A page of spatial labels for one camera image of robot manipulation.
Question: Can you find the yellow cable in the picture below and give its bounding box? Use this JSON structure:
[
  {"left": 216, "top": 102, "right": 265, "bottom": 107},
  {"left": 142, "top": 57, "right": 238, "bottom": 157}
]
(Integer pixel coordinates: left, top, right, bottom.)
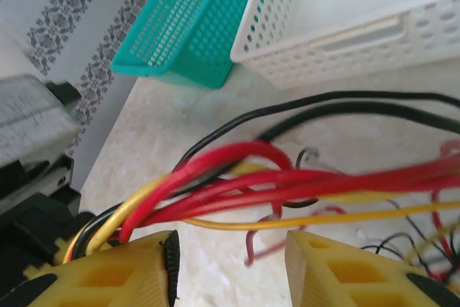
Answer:
[
  {"left": 183, "top": 201, "right": 460, "bottom": 232},
  {"left": 84, "top": 162, "right": 407, "bottom": 254}
]

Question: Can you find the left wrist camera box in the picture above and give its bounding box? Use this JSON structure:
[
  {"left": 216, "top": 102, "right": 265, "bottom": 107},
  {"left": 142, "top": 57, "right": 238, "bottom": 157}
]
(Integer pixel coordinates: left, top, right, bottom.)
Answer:
[{"left": 0, "top": 75, "right": 83, "bottom": 170}]

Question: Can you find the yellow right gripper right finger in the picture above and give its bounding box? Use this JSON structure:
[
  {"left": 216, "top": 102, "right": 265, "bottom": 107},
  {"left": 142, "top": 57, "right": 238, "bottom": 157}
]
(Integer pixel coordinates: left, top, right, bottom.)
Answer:
[{"left": 285, "top": 229, "right": 460, "bottom": 307}]

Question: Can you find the red cable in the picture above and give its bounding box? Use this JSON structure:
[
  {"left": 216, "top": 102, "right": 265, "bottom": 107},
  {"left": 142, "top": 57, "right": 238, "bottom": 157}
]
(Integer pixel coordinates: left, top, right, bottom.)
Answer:
[
  {"left": 120, "top": 141, "right": 294, "bottom": 243},
  {"left": 136, "top": 152, "right": 460, "bottom": 229}
]

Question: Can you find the black cable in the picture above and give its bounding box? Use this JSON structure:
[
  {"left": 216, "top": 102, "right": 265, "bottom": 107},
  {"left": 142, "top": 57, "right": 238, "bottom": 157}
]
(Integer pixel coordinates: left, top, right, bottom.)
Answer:
[
  {"left": 257, "top": 101, "right": 460, "bottom": 142},
  {"left": 171, "top": 90, "right": 460, "bottom": 178}
]

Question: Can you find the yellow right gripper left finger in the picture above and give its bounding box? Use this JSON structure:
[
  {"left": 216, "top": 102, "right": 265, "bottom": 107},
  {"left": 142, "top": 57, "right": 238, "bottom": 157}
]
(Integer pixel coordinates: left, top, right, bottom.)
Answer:
[{"left": 6, "top": 229, "right": 181, "bottom": 307}]

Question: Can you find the large white plastic basket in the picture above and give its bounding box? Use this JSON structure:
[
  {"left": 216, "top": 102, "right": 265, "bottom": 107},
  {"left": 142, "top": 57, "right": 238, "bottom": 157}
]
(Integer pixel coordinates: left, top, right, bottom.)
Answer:
[{"left": 229, "top": 0, "right": 460, "bottom": 91}]

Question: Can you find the teal plastic basket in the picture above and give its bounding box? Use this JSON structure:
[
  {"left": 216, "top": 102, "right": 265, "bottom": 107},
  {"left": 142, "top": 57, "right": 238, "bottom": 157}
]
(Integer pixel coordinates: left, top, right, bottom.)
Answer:
[{"left": 110, "top": 0, "right": 262, "bottom": 91}]

